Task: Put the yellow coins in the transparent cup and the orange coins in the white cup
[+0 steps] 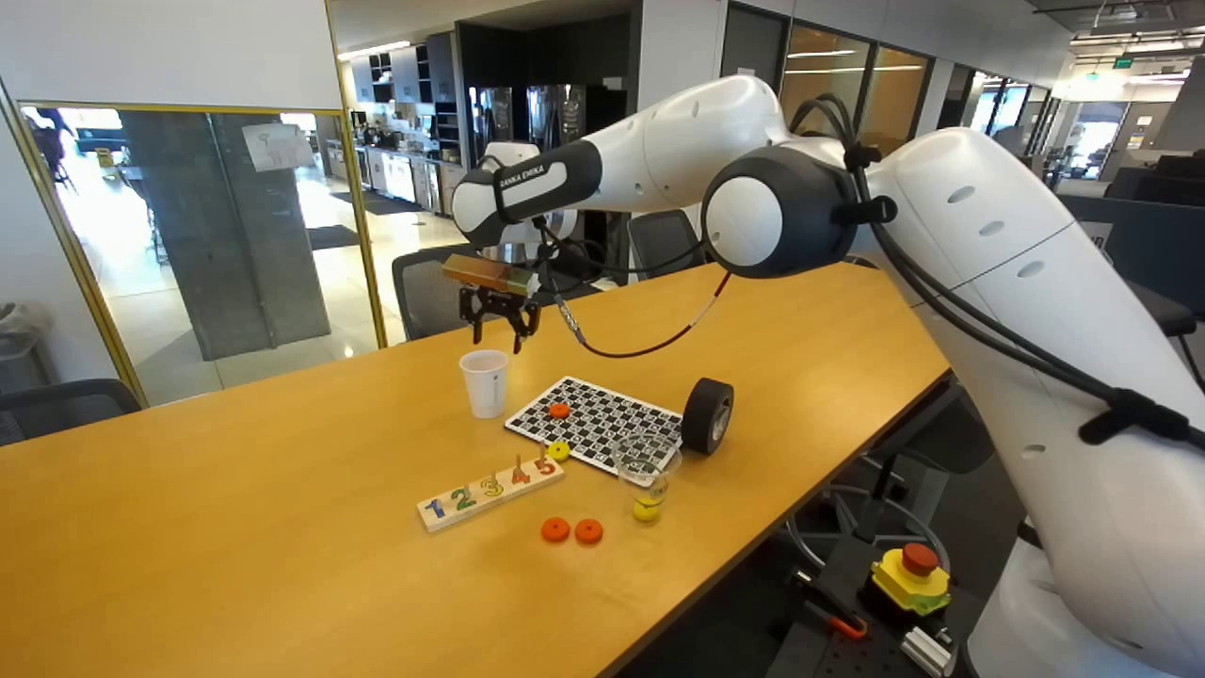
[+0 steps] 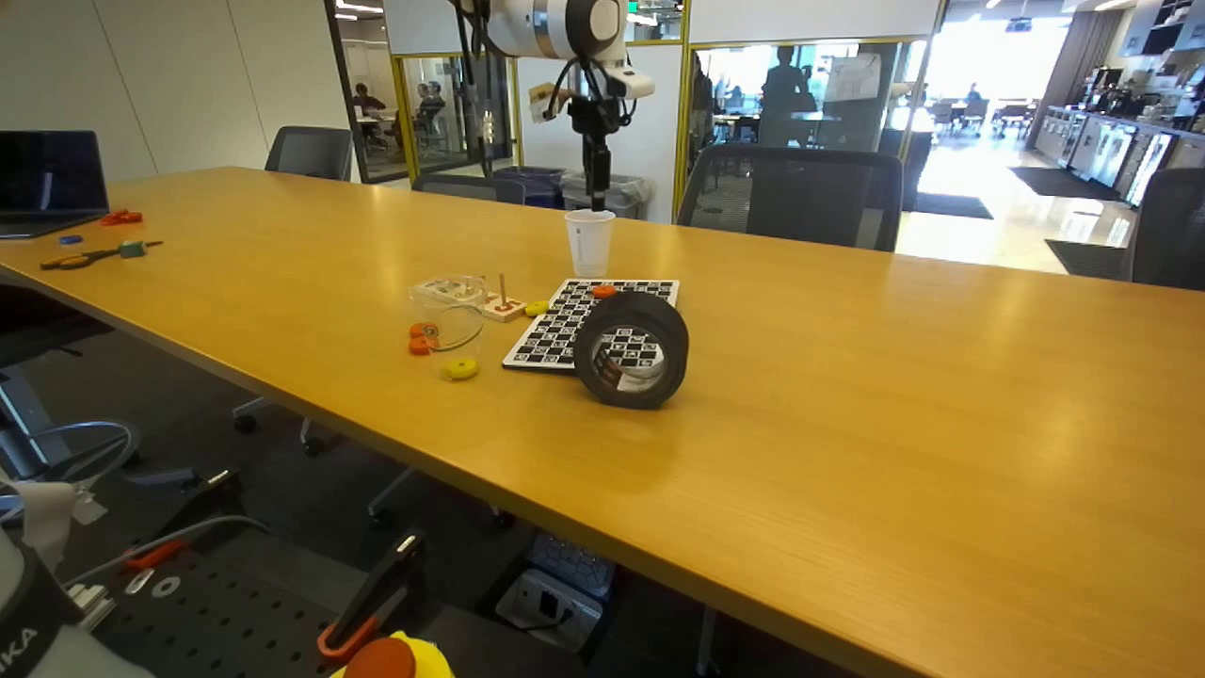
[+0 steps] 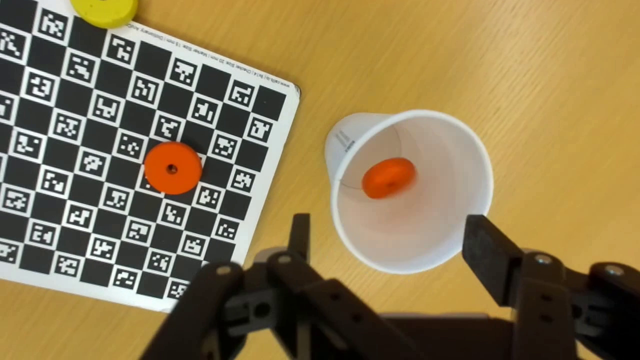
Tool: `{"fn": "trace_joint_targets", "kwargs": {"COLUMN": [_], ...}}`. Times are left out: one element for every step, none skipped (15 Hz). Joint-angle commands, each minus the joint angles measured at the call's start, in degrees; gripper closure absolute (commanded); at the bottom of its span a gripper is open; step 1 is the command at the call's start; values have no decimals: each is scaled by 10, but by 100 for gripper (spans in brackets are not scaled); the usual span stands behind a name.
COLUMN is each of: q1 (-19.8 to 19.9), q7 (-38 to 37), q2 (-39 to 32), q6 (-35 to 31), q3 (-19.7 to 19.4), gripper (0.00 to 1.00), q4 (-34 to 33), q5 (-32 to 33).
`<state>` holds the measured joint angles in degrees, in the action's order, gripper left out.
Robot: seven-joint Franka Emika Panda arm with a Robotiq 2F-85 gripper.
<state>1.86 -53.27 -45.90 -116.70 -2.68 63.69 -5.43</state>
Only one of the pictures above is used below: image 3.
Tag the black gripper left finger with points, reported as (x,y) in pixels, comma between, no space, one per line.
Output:
(292,293)

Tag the orange coin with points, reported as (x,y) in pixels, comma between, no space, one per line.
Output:
(173,169)
(388,176)

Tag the white paper cup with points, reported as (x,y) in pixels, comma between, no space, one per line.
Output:
(432,220)

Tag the black white marker checkerboard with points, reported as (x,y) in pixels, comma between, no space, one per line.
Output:
(86,166)

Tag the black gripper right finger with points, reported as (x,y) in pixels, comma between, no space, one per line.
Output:
(532,293)

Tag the yellow coin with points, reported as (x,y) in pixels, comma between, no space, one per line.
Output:
(104,11)

